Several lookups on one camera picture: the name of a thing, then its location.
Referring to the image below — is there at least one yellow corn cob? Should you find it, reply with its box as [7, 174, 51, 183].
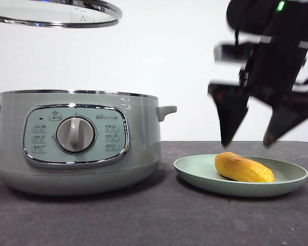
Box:
[215, 151, 276, 183]

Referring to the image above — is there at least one glass lid with green knob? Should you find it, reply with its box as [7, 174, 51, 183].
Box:
[0, 0, 123, 29]

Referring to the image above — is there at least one pale green round plate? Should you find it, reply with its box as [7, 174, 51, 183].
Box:
[173, 153, 308, 198]

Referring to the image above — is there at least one pale green electric steamer pot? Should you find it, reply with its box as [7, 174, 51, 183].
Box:
[0, 89, 178, 197]

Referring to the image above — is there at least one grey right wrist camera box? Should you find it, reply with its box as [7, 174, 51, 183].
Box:
[214, 43, 254, 64]

